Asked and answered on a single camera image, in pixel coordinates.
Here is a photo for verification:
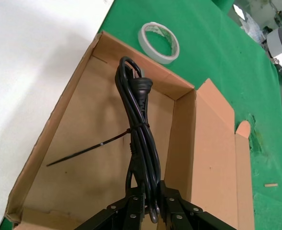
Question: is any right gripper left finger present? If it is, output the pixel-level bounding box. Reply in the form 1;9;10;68
73;186;147;230

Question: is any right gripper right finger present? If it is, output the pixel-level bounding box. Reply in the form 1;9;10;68
158;181;237;230

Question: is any black power cord bundle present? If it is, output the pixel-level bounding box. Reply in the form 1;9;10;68
46;56;162;225

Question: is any empty-type cardboard box with lid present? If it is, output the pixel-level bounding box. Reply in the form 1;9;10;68
4;30;257;230

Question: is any white tape roll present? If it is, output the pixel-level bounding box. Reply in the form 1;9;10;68
138;21;180;65

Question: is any green table mat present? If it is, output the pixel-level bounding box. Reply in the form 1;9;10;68
0;0;282;230

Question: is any crumpled clear plastic sheet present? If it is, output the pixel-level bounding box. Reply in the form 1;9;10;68
233;4;260;37

